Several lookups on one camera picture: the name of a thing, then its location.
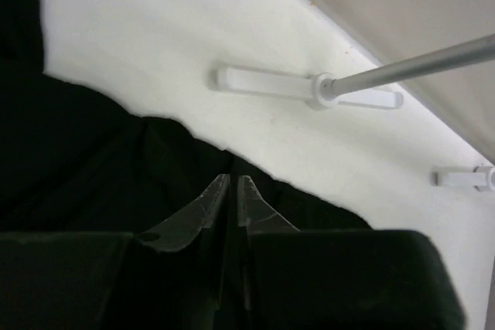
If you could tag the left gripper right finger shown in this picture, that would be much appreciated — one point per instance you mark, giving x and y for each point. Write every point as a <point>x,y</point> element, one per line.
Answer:
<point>254,213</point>

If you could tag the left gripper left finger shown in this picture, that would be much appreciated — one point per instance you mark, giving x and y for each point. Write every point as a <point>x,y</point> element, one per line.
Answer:
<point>181,229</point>

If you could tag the black trousers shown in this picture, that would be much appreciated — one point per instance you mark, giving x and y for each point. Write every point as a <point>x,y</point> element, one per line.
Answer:
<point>73,159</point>

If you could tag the white metal clothes rack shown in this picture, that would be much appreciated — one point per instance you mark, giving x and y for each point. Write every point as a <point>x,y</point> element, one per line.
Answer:
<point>323,91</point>

